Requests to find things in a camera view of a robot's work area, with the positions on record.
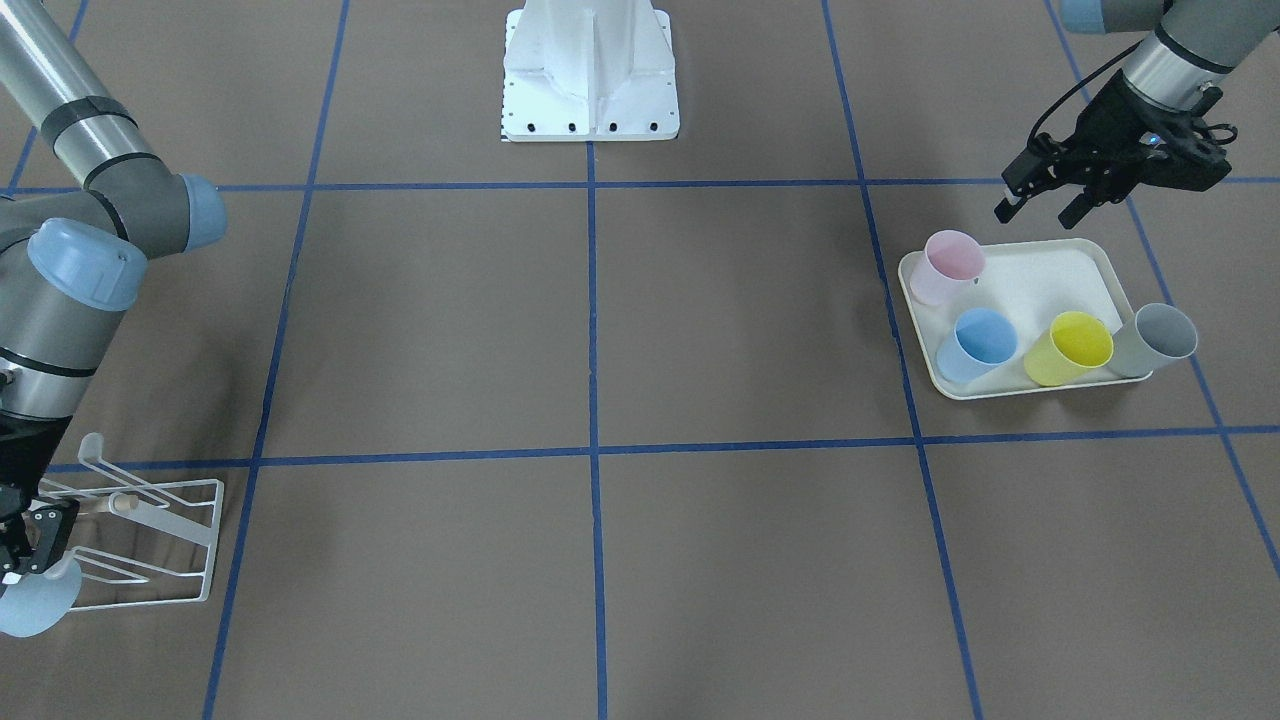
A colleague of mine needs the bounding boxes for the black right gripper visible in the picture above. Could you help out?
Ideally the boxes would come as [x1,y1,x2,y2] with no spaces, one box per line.
[1,413,81,577]

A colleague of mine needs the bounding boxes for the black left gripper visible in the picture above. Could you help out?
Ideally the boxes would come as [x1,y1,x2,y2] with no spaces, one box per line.
[995,73,1233,231]

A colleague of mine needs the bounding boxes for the light blue cup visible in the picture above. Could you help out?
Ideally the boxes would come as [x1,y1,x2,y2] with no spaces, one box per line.
[1,557,83,638]
[934,307,1019,384]

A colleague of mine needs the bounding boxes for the pink plastic cup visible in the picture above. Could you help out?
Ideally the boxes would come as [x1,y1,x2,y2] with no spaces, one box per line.
[908,229,986,306]

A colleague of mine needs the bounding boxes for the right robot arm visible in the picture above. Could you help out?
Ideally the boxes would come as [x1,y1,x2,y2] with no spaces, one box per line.
[1,1,228,585]

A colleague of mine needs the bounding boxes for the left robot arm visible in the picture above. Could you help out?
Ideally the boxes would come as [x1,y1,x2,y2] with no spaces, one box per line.
[995,1,1279,229]

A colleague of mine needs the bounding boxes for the yellow plastic cup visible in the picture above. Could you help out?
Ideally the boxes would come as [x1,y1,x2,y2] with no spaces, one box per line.
[1021,311,1114,387]

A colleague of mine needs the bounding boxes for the grey plastic cup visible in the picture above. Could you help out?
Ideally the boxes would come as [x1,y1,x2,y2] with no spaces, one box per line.
[1107,304,1199,377]

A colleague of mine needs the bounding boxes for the cream plastic tray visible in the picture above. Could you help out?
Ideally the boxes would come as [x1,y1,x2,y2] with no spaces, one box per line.
[897,238,1135,401]

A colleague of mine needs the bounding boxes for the white wire cup rack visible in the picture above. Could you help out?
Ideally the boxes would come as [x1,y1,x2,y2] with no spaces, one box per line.
[38,433,227,612]

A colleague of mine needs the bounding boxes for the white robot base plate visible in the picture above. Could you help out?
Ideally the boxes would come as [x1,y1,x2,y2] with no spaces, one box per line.
[500,1,681,143]

